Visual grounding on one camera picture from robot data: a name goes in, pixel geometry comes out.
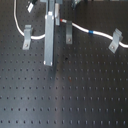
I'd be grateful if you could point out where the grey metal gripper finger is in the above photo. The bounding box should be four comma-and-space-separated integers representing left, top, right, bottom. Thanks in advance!
55, 0, 61, 26
44, 12, 54, 66

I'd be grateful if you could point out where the white cable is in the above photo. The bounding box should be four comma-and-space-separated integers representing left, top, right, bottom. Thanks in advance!
12, 0, 128, 49

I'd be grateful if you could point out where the grey middle cable clip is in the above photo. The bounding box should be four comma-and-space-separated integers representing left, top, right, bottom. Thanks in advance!
66, 21, 72, 44

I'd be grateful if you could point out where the grey cable clip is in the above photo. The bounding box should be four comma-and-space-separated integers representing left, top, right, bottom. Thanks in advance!
109, 29, 123, 53
66, 21, 72, 44
22, 25, 32, 50

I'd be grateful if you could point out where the white tag on cable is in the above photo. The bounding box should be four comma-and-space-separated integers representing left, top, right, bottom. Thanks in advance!
27, 3, 34, 13

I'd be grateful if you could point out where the grey left cable clip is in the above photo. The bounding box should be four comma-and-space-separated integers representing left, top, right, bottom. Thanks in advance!
22, 25, 32, 50

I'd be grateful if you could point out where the grey right cable clip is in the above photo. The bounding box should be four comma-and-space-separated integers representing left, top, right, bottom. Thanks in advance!
109, 29, 123, 53

